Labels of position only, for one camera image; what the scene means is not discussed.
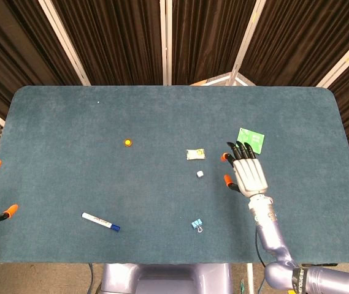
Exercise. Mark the white marker with blue cap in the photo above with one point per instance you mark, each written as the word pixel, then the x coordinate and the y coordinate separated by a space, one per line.
pixel 96 219

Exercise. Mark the yellow clear plastic sachet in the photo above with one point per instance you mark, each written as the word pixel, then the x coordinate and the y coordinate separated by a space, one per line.
pixel 195 154

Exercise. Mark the green flat packet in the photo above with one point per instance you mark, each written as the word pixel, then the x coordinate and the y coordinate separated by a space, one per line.
pixel 254 137

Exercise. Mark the white screen foot frame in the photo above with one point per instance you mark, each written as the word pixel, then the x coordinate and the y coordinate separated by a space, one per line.
pixel 223 80

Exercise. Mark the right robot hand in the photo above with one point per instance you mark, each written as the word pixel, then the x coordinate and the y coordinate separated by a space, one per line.
pixel 249 176

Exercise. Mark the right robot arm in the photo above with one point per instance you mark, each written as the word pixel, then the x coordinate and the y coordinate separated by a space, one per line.
pixel 269 235

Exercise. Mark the blue felt table cover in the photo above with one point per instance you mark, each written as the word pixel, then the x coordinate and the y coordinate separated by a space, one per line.
pixel 131 183

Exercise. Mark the orange round disc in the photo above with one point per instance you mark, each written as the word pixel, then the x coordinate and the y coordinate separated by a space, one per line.
pixel 127 142

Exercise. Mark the small white cube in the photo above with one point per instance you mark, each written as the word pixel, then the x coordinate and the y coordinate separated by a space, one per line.
pixel 200 174

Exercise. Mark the blue patterned binder clip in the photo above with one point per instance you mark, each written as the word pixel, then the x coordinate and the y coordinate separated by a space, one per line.
pixel 196 224

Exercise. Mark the purple robot torso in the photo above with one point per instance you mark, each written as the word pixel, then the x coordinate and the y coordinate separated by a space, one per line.
pixel 168 278

